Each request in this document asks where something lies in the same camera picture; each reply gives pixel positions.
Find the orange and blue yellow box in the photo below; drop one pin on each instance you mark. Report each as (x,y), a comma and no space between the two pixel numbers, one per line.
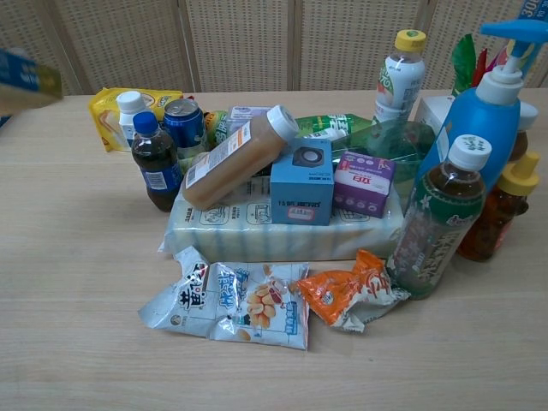
(25,81)

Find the blue speaker box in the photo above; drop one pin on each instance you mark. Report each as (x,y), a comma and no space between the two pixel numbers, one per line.
(301,197)

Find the purple soap box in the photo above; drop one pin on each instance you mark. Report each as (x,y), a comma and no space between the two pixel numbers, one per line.
(364,188)

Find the white carton box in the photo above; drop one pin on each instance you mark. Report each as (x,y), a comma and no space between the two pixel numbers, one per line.
(430,113)

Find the dark blue object corner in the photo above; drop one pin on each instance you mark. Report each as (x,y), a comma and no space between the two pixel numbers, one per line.
(3,120)

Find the large tissue pack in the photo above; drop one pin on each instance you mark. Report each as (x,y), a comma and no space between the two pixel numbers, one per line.
(274,240)

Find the brown juice bottle white cap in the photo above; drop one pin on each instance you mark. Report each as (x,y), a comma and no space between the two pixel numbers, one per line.
(233,164)

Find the pale purple white packet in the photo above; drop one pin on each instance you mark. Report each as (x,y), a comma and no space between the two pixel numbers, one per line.
(242,117)

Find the green label drink bottle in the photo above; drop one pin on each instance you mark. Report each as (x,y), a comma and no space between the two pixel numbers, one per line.
(218,126)

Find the green printed snack bag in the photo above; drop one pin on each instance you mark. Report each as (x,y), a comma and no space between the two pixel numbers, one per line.
(329,122)

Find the white peanut snack bag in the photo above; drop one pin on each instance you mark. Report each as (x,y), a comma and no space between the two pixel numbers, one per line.
(240,304)

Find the orange snack bag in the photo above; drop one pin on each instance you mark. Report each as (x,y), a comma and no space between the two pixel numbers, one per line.
(342,295)

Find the blue drink can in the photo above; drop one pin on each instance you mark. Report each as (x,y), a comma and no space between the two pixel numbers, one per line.
(184,124)

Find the cola bottle blue cap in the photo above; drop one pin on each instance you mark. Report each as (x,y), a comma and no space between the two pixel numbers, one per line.
(156,171)

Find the green transparent plastic bag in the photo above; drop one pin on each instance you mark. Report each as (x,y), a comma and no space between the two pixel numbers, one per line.
(398,139)

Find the green label tea bottle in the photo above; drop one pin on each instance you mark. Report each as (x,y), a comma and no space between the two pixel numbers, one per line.
(436,222)

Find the beige perforated folding screen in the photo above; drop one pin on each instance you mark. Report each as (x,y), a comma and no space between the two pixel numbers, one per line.
(240,43)

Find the small white bottle white cap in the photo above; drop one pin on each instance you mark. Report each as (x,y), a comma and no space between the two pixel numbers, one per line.
(128,111)

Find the white drink bottle yellow cap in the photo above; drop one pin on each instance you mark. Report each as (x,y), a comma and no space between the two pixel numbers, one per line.
(400,85)

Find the yellow snack bag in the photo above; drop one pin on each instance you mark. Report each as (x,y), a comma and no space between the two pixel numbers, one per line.
(105,120)

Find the honey bottle yellow cap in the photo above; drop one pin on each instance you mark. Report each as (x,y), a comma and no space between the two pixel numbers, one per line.
(492,218)

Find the blue pump dispenser bottle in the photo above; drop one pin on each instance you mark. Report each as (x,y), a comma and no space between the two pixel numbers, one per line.
(479,124)

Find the green and red feathers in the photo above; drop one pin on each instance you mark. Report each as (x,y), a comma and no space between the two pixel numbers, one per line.
(464,60)

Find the blue sign with white digits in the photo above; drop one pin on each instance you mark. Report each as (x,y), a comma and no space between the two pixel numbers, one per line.
(533,7)

